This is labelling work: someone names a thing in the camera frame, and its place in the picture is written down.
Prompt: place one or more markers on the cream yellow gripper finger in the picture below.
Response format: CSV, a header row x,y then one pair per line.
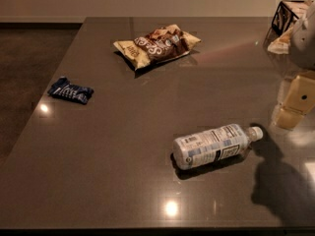
x,y
298,102

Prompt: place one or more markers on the blue rxbar blueberry wrapper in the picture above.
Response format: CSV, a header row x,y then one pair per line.
x,y
64,89

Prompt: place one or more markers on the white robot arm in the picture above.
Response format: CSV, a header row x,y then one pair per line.
x,y
302,49

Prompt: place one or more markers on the clear plastic water bottle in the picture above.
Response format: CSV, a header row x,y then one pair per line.
x,y
213,145

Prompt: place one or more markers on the cream snack bag by basket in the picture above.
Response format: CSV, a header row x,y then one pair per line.
x,y
281,44

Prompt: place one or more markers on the brown and cream chip bag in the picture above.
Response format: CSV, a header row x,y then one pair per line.
x,y
161,45

